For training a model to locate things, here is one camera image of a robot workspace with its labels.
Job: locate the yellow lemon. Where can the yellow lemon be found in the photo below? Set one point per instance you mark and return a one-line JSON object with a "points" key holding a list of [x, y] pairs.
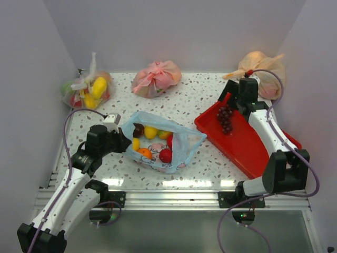
{"points": [[150, 132]]}

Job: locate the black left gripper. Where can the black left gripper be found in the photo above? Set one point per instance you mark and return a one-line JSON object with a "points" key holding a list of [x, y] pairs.
{"points": [[123, 141]]}

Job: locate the clear bag with fruit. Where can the clear bag with fruit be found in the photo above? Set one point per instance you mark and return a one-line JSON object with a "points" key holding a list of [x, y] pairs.
{"points": [[90, 90]]}

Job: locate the purple grape bunch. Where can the purple grape bunch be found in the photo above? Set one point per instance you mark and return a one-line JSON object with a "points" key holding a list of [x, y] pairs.
{"points": [[225, 120]]}

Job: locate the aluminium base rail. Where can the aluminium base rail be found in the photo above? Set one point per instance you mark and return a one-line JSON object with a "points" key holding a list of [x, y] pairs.
{"points": [[177, 194]]}

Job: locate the orange round fruit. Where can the orange round fruit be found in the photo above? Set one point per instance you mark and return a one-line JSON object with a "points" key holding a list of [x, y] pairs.
{"points": [[145, 152]]}

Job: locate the yellow fruit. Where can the yellow fruit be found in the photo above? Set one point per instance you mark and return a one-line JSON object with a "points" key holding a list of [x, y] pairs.
{"points": [[136, 144]]}

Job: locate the red plastic tray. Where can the red plastic tray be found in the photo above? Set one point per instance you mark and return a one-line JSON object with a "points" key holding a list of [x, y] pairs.
{"points": [[242, 145]]}

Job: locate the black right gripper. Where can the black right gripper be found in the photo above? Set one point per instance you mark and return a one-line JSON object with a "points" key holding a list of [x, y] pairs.
{"points": [[231, 87]]}

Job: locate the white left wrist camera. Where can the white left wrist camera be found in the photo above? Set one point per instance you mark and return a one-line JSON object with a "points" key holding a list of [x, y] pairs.
{"points": [[111, 122]]}

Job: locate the blue printed plastic bag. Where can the blue printed plastic bag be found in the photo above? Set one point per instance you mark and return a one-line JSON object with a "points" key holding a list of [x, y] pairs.
{"points": [[185, 142]]}

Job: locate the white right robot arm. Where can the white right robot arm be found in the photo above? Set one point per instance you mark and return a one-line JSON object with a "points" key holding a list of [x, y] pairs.
{"points": [[287, 168]]}

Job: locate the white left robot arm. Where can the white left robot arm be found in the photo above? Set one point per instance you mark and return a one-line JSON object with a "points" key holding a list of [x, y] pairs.
{"points": [[77, 194]]}

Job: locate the green orange mango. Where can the green orange mango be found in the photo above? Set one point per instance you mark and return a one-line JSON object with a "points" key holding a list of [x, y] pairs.
{"points": [[164, 135]]}

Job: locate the orange knotted plastic bag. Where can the orange knotted plastic bag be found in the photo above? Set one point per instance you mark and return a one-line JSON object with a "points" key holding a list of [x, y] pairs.
{"points": [[269, 86]]}

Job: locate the pink knotted plastic bag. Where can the pink knotted plastic bag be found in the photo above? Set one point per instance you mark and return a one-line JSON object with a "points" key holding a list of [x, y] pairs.
{"points": [[155, 79]]}

